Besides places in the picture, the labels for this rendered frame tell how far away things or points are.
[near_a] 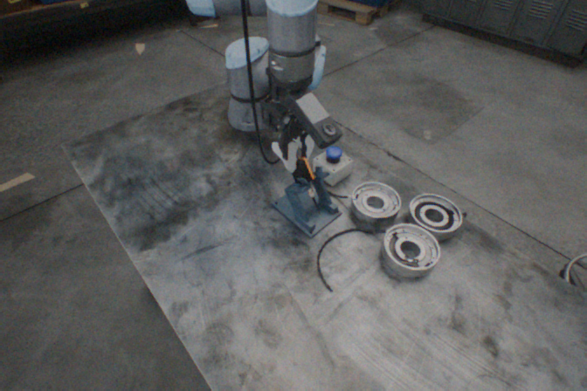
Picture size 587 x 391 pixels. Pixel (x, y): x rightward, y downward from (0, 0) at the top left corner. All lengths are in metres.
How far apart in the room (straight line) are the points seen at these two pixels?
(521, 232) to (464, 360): 1.45
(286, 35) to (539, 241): 1.78
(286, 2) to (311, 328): 0.52
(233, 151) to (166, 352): 0.89
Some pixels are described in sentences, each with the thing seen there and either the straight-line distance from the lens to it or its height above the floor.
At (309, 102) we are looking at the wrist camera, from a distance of 0.59.
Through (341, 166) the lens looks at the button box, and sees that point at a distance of 0.82.
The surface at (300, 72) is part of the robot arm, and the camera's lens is 0.56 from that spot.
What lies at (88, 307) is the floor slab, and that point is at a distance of 1.76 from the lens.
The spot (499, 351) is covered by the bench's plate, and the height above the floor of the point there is 0.80.
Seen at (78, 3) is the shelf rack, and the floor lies 0.44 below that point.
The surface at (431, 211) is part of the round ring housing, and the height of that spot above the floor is 0.82.
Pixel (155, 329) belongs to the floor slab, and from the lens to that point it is 1.60.
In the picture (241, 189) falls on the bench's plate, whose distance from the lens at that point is 0.83.
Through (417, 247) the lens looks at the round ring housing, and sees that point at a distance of 0.73.
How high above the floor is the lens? 1.39
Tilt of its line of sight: 43 degrees down
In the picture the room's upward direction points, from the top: straight up
